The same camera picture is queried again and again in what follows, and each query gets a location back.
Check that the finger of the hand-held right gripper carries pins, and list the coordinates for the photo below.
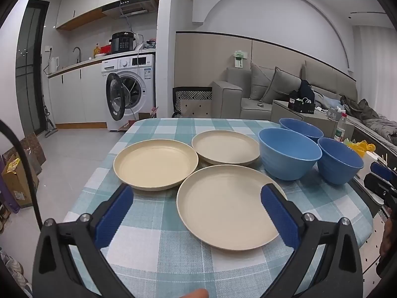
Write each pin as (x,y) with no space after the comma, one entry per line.
(383,170)
(377,187)

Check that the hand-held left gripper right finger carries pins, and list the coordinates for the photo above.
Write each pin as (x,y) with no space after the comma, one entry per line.
(280,217)

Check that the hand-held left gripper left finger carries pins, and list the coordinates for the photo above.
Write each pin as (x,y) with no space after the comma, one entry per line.
(114,217)

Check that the blue bowl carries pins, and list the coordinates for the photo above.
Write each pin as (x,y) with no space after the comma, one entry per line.
(288,164)
(338,167)
(305,128)

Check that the beige round plate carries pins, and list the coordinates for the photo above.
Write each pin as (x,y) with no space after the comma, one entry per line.
(225,146)
(223,205)
(155,164)

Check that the person's left hand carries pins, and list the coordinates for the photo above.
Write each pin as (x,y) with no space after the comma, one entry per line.
(195,294)

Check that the white container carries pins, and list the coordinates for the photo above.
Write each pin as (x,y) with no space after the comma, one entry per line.
(369,161)

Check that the yellow plastic bag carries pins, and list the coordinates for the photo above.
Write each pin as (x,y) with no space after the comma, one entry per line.
(363,147)

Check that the grey blanket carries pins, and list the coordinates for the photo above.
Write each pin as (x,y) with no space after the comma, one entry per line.
(372,121)

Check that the teal white checked tablecloth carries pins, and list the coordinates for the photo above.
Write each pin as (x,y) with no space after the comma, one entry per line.
(155,254)

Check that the plastic water bottle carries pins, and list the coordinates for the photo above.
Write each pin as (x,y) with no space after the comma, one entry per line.
(340,133)

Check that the tissue box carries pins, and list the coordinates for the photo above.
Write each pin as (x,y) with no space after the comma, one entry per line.
(335,115)

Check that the black box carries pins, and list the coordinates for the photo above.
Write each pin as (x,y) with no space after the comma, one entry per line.
(302,108)

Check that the brown patterned board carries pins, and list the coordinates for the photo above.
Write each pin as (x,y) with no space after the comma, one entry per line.
(32,152)

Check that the red brown cardboard box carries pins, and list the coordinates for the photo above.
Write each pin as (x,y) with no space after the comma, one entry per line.
(145,115)

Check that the grey side cabinet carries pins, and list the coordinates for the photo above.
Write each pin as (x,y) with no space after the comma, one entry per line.
(279,110)

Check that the grey floor mop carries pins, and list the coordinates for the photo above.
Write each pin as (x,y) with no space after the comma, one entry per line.
(49,130)

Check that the black bag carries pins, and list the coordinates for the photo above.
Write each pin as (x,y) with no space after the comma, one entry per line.
(305,88)

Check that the grey sneaker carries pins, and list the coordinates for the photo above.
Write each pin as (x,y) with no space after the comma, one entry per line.
(12,267)

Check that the grey sofa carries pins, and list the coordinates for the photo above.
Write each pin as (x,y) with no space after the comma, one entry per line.
(226,99)

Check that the grey sofa pillow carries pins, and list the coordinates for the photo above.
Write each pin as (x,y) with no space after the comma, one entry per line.
(280,87)
(259,80)

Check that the white kitchen base cabinet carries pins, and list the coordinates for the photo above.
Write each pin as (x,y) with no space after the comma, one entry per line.
(74,93)

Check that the black chair patterned cushion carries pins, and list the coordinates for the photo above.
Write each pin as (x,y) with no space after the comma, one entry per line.
(195,105)

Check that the white washing machine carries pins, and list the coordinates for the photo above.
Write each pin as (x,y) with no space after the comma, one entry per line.
(136,68)

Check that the white electric kettle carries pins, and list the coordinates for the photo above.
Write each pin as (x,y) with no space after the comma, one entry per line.
(53,65)

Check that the steel kitchen faucet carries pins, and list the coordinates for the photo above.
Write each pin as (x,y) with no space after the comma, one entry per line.
(79,54)

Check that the yellow bottle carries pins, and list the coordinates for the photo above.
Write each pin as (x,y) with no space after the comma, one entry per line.
(97,51)

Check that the red container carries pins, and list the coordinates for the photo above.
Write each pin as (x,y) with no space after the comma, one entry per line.
(106,49)

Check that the dark glass door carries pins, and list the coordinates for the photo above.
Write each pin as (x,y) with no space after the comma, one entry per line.
(31,68)

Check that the black pressure cooker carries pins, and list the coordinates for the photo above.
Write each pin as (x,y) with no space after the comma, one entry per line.
(122,42)

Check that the pile of clothes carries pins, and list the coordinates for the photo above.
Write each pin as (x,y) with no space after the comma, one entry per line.
(151,44)

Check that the steel range hood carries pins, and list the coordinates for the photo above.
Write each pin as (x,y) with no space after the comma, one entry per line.
(133,6)

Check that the green white wall panel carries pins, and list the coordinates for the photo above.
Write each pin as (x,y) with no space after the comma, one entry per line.
(239,62)

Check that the white kitchen wall cabinet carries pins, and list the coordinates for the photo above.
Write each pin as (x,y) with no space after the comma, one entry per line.
(83,0)

